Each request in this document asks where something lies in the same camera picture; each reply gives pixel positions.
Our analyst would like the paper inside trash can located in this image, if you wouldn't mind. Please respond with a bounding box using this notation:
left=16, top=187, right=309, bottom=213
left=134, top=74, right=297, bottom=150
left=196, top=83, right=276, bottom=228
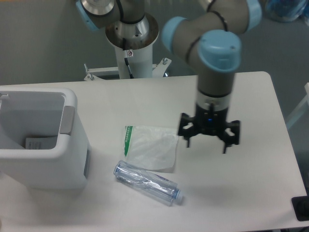
left=25, top=136, right=57, bottom=149

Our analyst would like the white push-top trash can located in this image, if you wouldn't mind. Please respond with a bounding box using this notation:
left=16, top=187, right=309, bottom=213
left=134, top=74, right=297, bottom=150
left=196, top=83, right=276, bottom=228
left=0, top=86, right=90, bottom=189

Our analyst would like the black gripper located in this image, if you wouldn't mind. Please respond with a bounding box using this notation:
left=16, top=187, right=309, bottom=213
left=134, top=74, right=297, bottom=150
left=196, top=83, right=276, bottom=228
left=178, top=104, right=241, bottom=154

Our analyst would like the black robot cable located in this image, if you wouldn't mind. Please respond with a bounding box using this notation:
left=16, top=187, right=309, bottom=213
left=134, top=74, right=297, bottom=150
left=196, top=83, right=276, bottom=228
left=122, top=38, right=135, bottom=79

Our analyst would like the white frame at right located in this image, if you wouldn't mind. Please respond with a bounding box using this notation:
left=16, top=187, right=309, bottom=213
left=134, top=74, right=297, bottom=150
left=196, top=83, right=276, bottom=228
left=286, top=83, right=309, bottom=130

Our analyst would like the crushed clear plastic bottle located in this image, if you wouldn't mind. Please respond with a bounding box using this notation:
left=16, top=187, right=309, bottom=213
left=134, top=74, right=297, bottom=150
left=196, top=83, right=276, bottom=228
left=113, top=160, right=184, bottom=206

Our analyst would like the white green plastic bag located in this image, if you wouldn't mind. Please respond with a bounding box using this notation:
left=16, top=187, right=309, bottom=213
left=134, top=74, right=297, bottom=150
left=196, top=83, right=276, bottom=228
left=123, top=125, right=179, bottom=172

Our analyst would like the black device at table edge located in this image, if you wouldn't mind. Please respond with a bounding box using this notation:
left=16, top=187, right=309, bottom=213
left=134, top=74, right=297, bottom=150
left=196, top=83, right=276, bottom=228
left=291, top=196, right=309, bottom=221

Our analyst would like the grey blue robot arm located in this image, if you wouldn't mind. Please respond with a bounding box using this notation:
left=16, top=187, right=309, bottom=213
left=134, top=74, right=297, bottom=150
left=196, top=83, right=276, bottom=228
left=76, top=0, right=262, bottom=148

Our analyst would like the blue plastic bag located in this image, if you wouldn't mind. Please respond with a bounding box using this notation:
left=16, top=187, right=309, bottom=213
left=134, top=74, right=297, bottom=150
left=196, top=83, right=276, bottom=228
left=264, top=0, right=309, bottom=23

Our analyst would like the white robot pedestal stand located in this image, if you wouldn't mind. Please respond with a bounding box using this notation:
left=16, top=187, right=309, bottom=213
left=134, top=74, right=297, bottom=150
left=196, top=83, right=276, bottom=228
left=84, top=13, right=172, bottom=81

